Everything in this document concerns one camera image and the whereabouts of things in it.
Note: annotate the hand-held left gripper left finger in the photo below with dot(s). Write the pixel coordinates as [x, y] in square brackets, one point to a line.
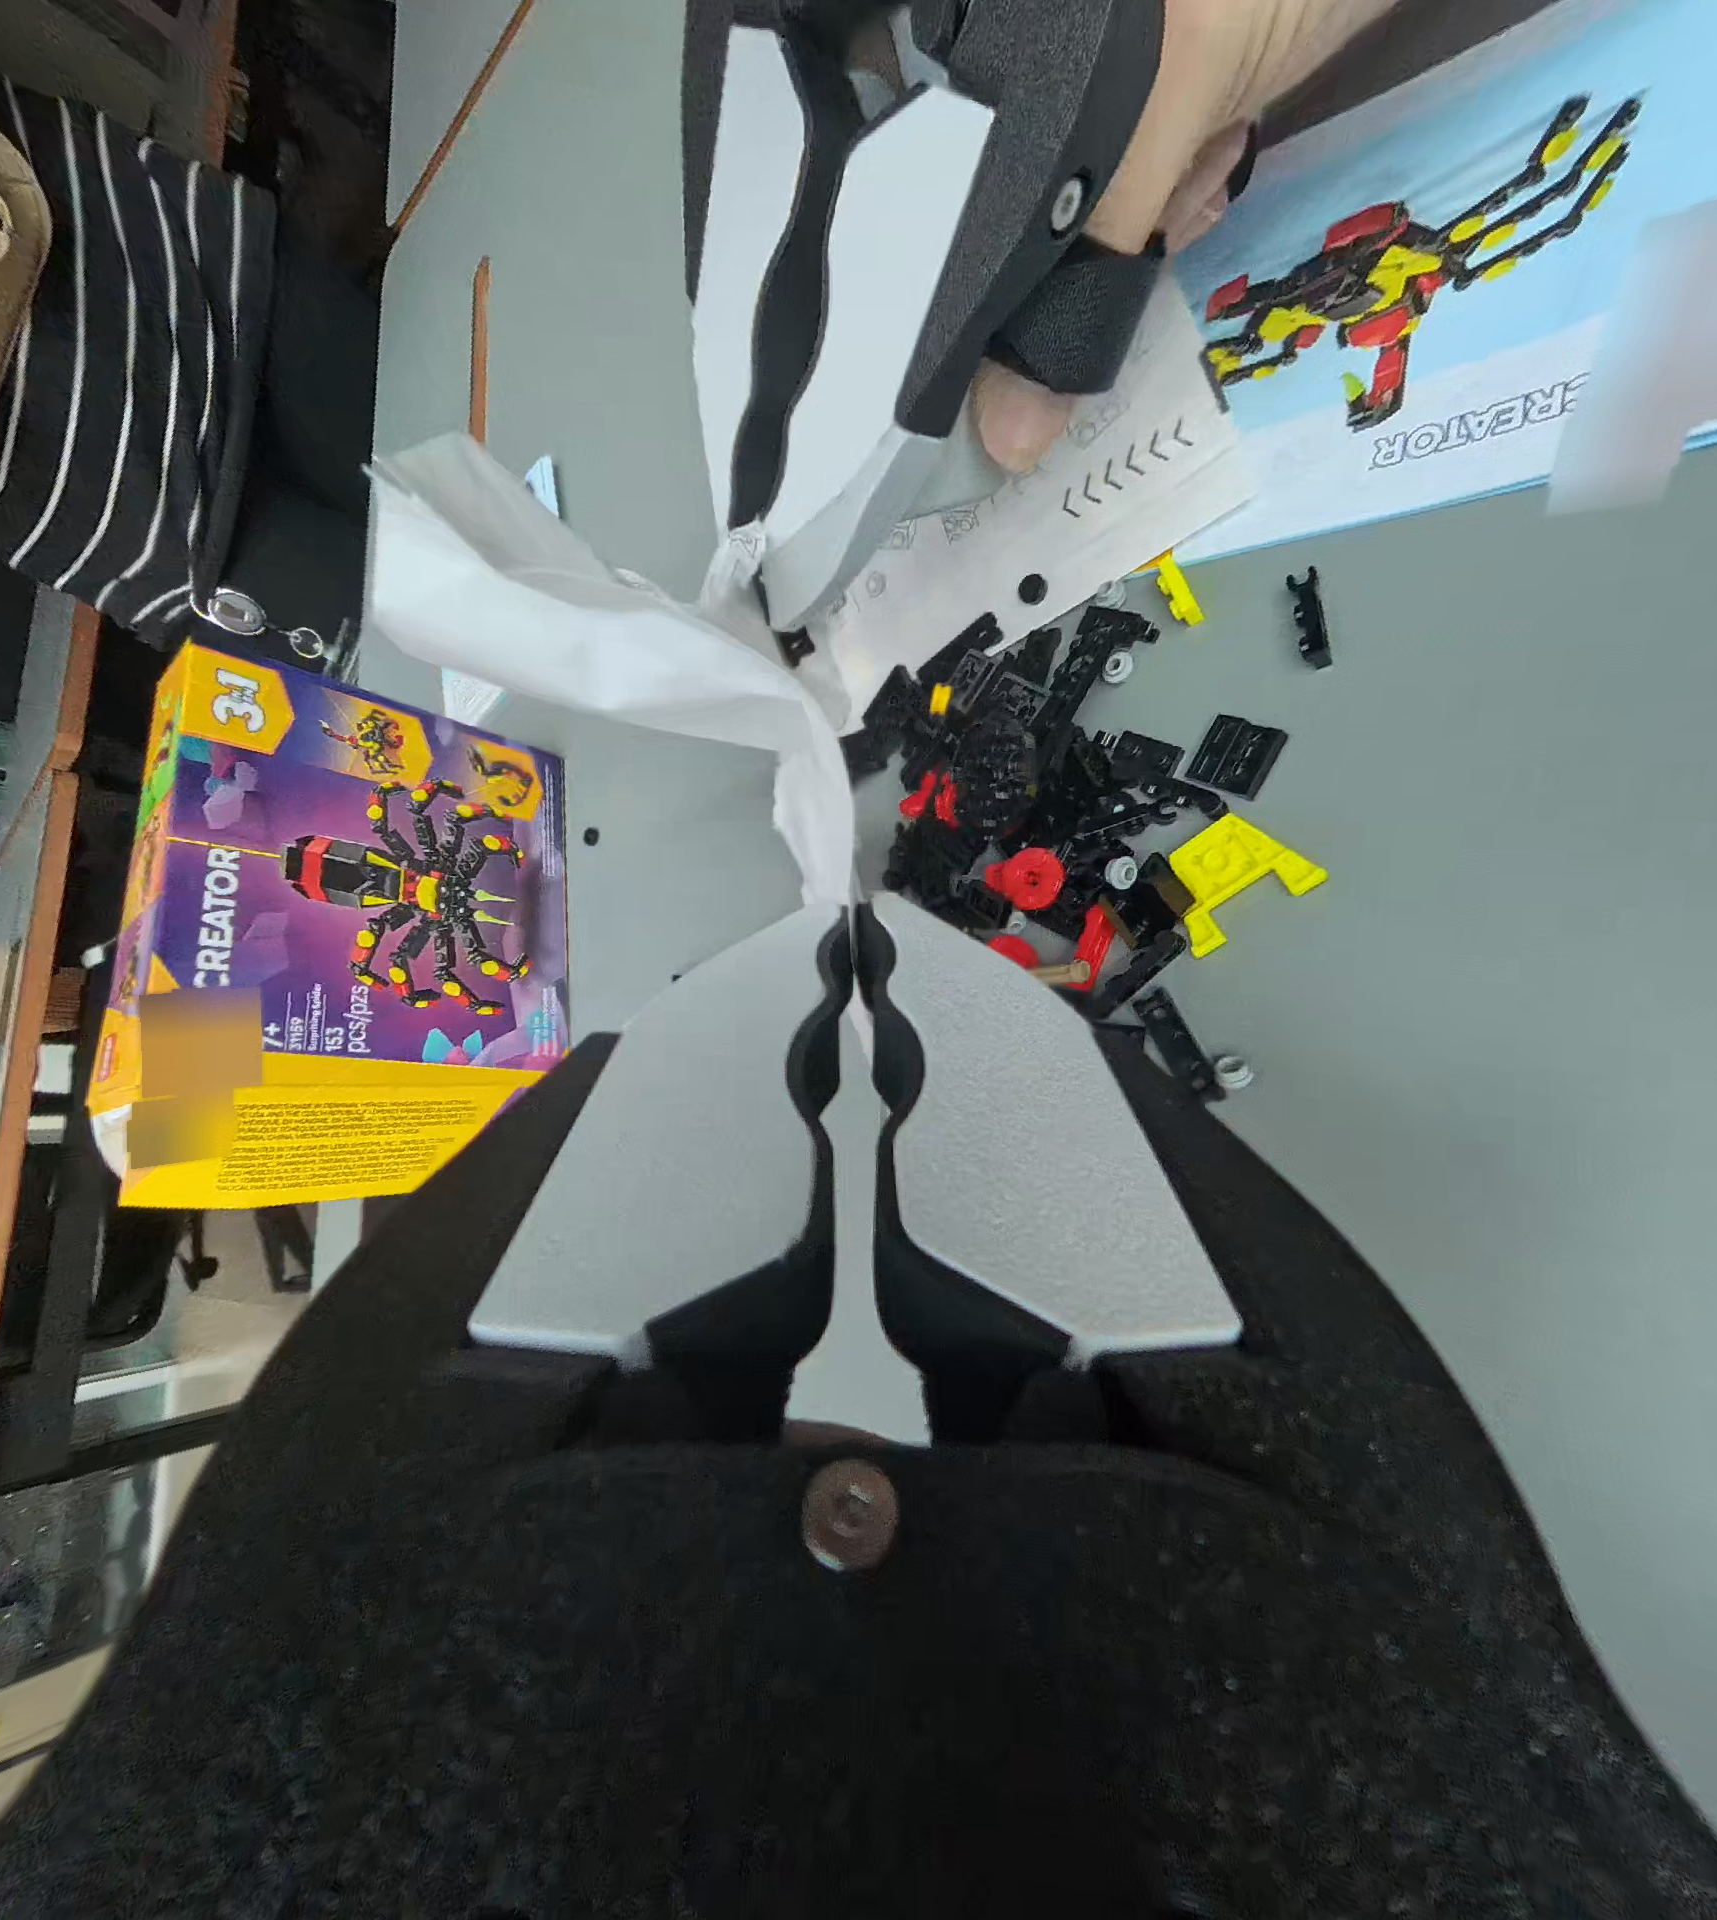
[650, 1170]

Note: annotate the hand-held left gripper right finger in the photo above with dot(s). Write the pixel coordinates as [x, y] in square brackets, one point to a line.
[1054, 1155]

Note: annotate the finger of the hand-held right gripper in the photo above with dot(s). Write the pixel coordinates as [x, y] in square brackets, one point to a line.
[732, 225]
[904, 255]

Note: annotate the white paper bag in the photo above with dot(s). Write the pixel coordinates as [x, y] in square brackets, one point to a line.
[573, 631]

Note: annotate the grey desk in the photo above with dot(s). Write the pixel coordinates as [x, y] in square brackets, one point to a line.
[1548, 1050]

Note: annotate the person's right hand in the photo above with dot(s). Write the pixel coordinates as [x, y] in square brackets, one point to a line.
[1217, 104]

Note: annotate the small blue leaflet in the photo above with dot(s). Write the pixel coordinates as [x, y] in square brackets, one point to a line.
[544, 483]

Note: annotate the yellow wedge toy brick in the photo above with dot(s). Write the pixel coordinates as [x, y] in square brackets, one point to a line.
[1247, 870]

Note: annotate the purple yellow toy box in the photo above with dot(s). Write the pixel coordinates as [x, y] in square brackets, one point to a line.
[350, 961]

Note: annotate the pile of black toy bricks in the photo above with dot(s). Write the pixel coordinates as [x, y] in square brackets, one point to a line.
[1010, 751]

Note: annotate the small yellow toy brick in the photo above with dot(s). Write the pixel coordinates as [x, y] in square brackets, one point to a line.
[1178, 592]

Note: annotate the black grille plate brick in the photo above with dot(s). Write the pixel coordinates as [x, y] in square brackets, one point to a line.
[1235, 752]

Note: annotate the black clip bar brick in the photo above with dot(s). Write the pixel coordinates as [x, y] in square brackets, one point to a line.
[1308, 619]

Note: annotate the metal keyring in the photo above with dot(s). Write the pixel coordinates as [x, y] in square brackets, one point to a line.
[241, 612]

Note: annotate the black white striped cloth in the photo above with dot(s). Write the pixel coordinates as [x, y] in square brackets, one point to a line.
[123, 374]

